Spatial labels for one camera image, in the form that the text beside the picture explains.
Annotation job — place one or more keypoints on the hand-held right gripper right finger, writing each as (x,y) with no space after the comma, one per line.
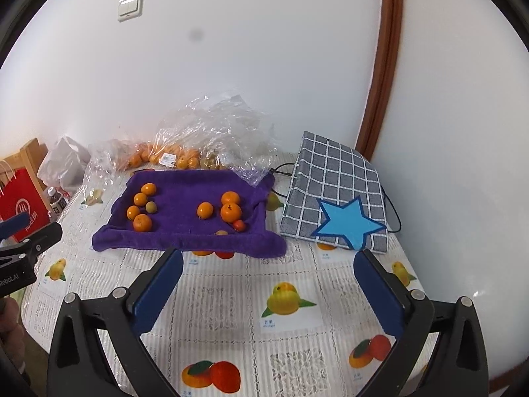
(380,293)

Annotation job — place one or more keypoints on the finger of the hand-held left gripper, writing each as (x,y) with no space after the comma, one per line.
(14,223)
(39,245)

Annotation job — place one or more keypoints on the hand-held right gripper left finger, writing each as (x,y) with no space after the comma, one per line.
(159,293)

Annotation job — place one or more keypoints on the small red fruit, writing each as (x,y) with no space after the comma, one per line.
(239,225)

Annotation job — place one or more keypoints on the large orange with stem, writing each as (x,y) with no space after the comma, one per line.
(230,212)

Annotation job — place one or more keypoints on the person's left hand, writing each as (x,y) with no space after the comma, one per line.
(10,331)

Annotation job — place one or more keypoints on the red paper bag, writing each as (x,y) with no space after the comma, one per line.
(22,202)

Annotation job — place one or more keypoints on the plastic bottle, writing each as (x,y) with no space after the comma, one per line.
(56,202)

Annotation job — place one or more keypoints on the fruit print tablecloth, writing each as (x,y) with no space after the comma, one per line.
(231,281)

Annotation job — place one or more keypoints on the wooden chair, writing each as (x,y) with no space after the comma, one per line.
(33,151)

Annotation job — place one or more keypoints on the white plastic bag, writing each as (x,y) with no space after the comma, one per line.
(62,161)

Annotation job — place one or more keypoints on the purple towel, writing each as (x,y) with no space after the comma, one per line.
(182,192)

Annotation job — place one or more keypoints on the grey checkered cushion blue star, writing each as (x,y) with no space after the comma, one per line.
(330,165)

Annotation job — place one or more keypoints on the clear plastic bag of oranges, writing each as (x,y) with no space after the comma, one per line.
(215,132)

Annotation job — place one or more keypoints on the brown wooden door frame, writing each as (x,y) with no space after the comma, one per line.
(386,49)

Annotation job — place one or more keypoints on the white light switch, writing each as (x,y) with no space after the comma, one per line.
(130,7)

